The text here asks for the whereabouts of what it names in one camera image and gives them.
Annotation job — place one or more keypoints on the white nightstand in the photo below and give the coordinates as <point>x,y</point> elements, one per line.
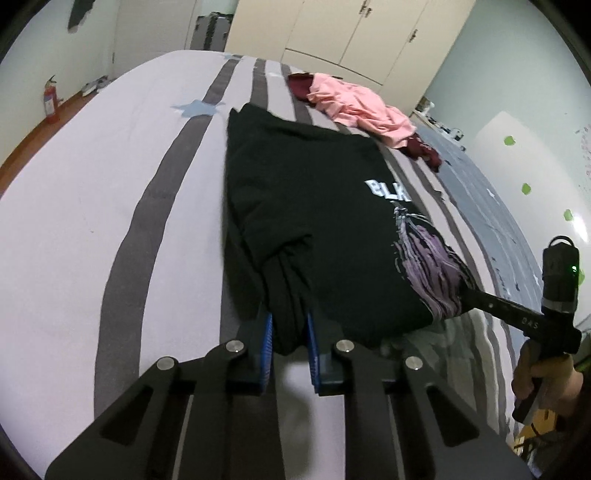
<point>438,124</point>

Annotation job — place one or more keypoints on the grey ribbed suitcase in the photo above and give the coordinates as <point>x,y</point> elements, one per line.
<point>210,32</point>

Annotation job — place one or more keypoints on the flower wall stickers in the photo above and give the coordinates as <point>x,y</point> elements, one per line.
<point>584,157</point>

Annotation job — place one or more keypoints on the person's right hand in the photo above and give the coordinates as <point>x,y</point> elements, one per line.
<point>558,383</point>

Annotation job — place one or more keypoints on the white headboard with green stickers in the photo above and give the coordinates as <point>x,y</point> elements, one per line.
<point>531,175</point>

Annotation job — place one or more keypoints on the small white fan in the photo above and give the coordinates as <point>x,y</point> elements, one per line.
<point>425,105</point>

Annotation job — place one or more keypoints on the cream four-door wardrobe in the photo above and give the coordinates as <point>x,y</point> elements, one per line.
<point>351,32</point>

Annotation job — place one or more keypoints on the maroon garment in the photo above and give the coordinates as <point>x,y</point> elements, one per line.
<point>299,85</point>

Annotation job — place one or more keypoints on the pink garment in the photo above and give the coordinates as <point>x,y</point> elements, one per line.
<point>355,99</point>

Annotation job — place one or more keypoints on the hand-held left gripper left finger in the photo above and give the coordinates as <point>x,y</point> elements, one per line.
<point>266,355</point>

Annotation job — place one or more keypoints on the white room door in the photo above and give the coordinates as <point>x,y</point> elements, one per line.
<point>152,27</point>

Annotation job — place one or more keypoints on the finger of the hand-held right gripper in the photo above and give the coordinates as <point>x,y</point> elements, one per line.
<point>480,299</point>

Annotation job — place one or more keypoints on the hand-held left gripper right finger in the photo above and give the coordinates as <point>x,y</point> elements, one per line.
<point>313,355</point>

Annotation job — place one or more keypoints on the red fire extinguisher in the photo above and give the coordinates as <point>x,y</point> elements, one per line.
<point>51,104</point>

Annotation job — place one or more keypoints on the dark hanging garment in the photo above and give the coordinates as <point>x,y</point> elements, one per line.
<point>81,11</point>

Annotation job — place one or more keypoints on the black printed t-shirt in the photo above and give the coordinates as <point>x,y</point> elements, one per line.
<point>314,194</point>

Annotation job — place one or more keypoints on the striped star bed cover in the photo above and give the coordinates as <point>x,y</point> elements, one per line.
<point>92,207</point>

